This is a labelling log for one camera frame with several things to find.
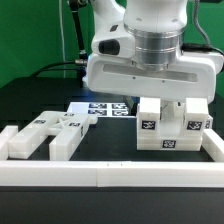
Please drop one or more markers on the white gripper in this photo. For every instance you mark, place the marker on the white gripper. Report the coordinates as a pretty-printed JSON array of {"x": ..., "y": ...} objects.
[{"x": 192, "y": 75}]

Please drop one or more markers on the white U-shaped fence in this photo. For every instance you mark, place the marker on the white U-shaped fence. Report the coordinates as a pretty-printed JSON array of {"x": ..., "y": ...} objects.
[{"x": 108, "y": 174}]

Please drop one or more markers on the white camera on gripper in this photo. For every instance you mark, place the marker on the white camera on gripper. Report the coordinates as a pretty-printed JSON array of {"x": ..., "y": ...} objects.
[{"x": 114, "y": 40}]

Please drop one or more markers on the white marker sheet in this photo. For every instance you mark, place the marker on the white marker sheet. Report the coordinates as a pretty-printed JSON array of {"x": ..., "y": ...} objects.
[{"x": 102, "y": 109}]

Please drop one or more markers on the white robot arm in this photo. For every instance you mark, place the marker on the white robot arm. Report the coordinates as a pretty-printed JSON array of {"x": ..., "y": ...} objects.
[{"x": 137, "y": 51}]

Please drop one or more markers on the white tagged cube nut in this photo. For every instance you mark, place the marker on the white tagged cube nut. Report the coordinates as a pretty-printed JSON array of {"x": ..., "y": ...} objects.
[{"x": 209, "y": 122}]

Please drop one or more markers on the white chair back part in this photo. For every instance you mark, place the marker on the white chair back part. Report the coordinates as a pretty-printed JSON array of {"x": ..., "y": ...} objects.
[{"x": 68, "y": 130}]

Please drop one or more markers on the white chair seat part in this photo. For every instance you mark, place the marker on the white chair seat part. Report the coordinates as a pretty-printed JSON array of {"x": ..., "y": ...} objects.
[{"x": 170, "y": 131}]

